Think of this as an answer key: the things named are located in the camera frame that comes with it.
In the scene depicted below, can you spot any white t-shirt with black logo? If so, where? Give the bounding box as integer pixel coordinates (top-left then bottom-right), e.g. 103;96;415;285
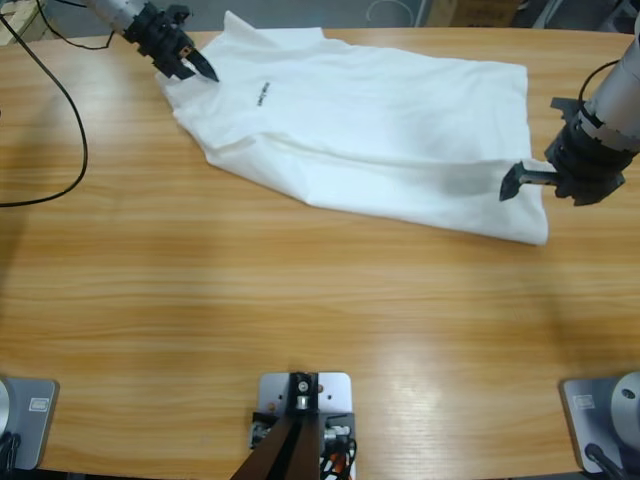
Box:
153;9;551;247

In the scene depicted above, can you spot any dark background equipment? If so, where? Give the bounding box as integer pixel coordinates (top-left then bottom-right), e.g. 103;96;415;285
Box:
514;0;640;35

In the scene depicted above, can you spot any brown cardboard box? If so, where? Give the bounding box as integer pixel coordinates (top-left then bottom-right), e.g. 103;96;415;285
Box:
424;0;526;29

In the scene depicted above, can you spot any white mounting block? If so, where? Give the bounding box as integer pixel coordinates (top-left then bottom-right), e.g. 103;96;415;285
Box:
248;371;359;480

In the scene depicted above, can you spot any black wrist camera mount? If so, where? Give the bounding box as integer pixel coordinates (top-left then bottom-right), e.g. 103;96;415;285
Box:
549;96;584;122
163;3;193;25

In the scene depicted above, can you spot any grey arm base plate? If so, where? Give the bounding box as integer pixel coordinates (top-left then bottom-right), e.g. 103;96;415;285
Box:
0;377;60;471
558;372;640;474

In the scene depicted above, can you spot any thin white cable loop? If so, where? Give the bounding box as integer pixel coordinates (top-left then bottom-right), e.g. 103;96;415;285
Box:
367;0;416;24

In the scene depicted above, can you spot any cardboard box stack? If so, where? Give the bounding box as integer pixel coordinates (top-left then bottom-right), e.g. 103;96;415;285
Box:
0;0;64;46

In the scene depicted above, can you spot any dark camera post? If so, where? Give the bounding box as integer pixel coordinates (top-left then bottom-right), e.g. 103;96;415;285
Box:
234;371;321;480

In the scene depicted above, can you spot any round grey base disc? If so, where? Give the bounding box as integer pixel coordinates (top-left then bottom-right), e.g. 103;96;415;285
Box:
602;370;640;446
0;378;11;436

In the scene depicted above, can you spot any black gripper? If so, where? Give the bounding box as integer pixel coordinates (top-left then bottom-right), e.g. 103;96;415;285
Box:
498;118;637;208
122;1;221;84

